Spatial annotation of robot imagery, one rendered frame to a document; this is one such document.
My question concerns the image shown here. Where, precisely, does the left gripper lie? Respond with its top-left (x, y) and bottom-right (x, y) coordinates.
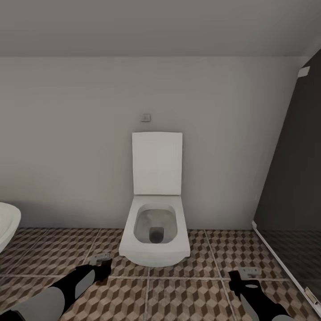
top-left (91, 264), bottom-right (111, 283)

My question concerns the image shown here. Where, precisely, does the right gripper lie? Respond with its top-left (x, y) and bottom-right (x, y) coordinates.
top-left (229, 280), bottom-right (262, 297)

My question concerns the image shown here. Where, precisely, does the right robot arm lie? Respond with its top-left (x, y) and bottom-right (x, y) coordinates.
top-left (229, 267), bottom-right (296, 321)

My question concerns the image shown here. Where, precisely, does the mousetrap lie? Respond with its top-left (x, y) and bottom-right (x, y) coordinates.
top-left (228, 270), bottom-right (241, 280)
top-left (96, 258), bottom-right (112, 286)

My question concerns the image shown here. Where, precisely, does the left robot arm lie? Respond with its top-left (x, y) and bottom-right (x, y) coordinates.
top-left (0, 253), bottom-right (111, 321)

